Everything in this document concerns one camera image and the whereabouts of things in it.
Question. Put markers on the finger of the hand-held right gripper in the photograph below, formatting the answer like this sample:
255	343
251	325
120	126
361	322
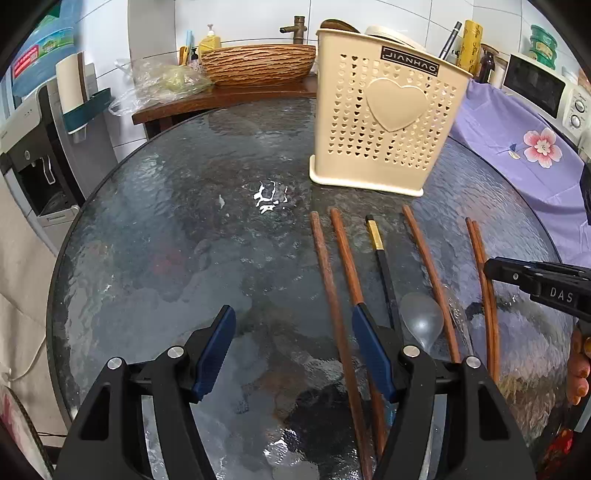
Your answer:
512	270

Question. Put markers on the stack of green bowls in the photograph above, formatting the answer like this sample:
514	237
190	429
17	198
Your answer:
544	46

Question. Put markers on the black chopstick gold band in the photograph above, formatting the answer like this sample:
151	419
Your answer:
382	263

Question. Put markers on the bronze faucet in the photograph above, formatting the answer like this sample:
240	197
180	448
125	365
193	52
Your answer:
295	30

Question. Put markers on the white plate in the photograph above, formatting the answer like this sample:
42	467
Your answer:
397	37

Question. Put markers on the brown ribbed basin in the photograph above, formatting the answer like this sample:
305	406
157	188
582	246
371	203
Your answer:
258	64

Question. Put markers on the white microwave oven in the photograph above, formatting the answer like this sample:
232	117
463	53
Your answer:
540	87

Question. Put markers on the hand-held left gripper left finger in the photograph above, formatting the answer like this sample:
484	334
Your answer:
213	355

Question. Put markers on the beige perforated utensil holder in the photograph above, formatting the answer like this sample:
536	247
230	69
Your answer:
369	138

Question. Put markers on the purple flower print cloth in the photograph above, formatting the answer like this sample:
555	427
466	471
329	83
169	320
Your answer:
508	138

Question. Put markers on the clear plastic bag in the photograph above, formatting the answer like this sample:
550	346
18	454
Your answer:
161	81

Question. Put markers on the translucent grey plastic spoon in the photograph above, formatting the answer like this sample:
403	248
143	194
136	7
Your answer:
421	318

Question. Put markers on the person's foot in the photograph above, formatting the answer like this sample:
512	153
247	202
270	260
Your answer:
581	364

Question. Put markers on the white water dispenser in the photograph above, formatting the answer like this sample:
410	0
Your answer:
27	152

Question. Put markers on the teal wall holder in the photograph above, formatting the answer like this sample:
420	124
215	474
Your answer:
90	110

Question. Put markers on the brown glass bottle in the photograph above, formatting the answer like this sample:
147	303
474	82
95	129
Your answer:
487	64

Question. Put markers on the yellow soap dispenser bottle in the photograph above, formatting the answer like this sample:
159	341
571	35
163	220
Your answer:
210	41

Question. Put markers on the black rod silver tip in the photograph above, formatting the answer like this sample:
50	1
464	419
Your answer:
450	41

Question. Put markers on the blue water jug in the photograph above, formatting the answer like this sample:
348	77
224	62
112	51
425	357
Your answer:
44	50

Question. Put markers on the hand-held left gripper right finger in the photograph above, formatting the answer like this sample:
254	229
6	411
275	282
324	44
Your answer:
375	357

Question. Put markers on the yellow foil roll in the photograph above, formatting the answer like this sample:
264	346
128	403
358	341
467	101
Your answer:
468	46

